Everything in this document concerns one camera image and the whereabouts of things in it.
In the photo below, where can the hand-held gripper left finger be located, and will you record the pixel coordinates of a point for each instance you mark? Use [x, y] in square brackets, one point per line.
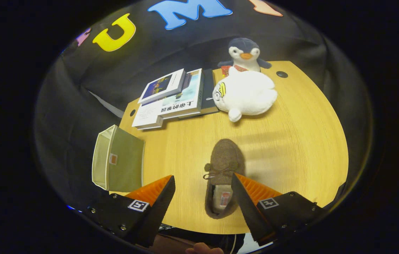
[155, 217]

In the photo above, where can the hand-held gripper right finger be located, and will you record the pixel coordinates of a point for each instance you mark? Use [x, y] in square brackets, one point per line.
[250, 215]

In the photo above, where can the green fabric storage box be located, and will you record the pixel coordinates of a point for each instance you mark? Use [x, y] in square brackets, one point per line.
[125, 165]

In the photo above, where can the brown fuzzy shoe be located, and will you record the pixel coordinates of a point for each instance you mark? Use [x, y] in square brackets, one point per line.
[224, 155]

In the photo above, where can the white seal plush toy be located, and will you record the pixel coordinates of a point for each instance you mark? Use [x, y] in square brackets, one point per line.
[245, 93]

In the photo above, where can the book with light-blue cover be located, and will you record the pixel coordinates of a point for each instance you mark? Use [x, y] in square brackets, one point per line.
[185, 95]

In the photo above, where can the black book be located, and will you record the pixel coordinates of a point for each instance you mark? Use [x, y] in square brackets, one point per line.
[208, 91]

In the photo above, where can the book with night photo cover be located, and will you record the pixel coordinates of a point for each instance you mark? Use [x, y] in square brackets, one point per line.
[162, 86]

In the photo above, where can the red printed card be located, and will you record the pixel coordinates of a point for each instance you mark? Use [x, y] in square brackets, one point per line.
[225, 70]

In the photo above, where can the penguin plush toy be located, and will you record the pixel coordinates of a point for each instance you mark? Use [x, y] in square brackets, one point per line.
[245, 53]

